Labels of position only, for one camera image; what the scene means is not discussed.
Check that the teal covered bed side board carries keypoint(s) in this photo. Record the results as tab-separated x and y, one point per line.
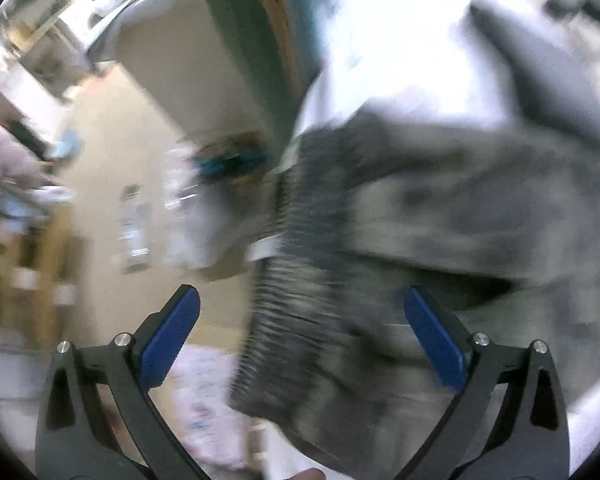
240	25

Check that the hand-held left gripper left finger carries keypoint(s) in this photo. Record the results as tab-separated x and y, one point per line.
172	330

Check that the person's left hand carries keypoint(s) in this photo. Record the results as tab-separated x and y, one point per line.
310	475

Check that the bed with white printed sheet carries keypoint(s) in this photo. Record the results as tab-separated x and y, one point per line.
405	35

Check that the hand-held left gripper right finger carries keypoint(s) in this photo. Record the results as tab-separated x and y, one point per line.
432	332

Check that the dark olive pants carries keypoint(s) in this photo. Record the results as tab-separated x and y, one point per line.
430	200

